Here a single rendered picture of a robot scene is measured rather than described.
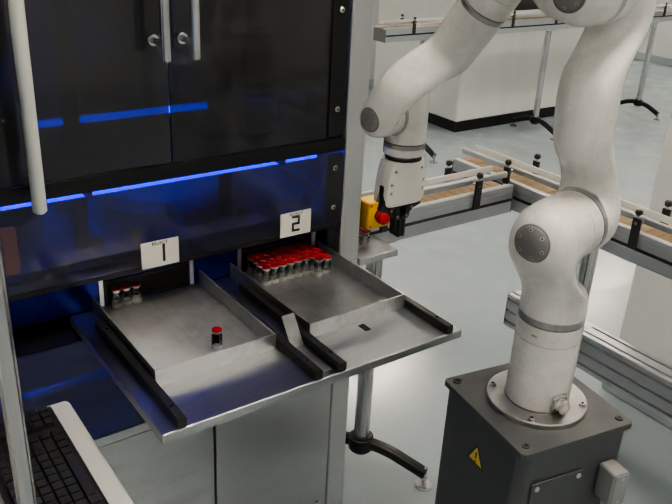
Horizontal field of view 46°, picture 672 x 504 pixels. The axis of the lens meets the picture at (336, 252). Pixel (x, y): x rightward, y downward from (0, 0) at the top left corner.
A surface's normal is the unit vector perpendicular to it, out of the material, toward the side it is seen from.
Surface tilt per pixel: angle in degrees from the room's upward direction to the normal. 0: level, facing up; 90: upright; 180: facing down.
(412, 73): 57
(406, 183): 91
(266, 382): 0
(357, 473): 0
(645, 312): 90
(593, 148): 104
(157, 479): 90
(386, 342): 0
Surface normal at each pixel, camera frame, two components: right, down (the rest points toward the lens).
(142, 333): 0.05, -0.91
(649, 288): -0.81, 0.21
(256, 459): 0.58, 0.36
